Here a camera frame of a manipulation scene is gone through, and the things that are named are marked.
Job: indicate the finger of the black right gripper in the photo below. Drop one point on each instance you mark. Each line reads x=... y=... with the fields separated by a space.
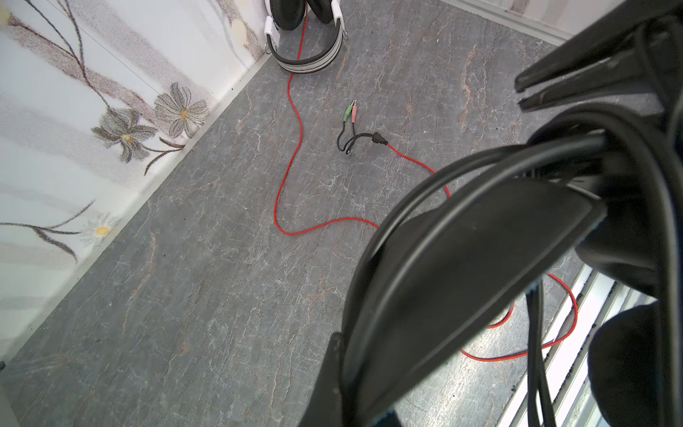
x=595 y=42
x=583 y=79

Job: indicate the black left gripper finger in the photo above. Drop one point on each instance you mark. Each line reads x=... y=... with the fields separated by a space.
x=325 y=408

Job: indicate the black headphones with blue band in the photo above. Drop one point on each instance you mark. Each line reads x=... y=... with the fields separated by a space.
x=600 y=180

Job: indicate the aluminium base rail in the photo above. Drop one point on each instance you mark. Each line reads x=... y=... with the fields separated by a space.
x=599 y=299

